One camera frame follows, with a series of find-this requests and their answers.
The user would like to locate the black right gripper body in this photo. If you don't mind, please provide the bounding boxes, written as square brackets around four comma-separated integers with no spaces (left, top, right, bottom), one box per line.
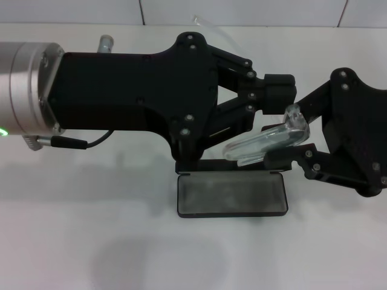
[323,68,387,199]

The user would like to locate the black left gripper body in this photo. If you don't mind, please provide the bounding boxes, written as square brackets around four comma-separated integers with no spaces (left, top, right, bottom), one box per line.
[48,31,218,160]

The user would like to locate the clear white glasses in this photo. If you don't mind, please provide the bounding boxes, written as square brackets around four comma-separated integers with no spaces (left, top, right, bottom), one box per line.
[193,14,311,168]

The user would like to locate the black glasses case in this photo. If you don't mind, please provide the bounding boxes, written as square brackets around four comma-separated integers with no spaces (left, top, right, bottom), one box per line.
[175,158,288,219]

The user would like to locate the silver stub on left gripper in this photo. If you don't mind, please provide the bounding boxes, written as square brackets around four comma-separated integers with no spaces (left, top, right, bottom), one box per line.
[98,34,114,54]

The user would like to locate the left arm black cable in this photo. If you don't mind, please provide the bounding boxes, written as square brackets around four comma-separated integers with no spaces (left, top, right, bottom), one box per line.
[24,129,114,151]

